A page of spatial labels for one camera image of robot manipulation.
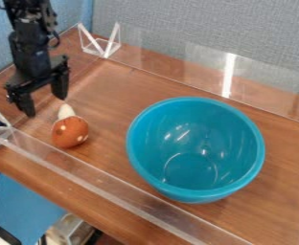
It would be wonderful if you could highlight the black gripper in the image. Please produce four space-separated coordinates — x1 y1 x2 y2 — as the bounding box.
5 54 70 118

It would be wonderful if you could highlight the brown and white toy mushroom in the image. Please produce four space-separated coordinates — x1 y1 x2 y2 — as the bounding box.
50 104 89 148

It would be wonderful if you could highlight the blue plastic bowl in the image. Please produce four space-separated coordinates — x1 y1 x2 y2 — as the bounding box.
126 97 265 204

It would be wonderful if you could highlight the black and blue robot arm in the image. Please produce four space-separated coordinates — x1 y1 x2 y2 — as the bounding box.
0 0 70 118

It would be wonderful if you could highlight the clear acrylic table barrier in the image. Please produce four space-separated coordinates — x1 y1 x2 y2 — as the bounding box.
0 29 299 245

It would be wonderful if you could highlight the clear acrylic corner bracket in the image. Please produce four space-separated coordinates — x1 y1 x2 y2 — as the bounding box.
75 23 121 58

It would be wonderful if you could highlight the grey metal frame piece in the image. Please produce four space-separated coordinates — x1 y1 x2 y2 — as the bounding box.
45 213 94 245

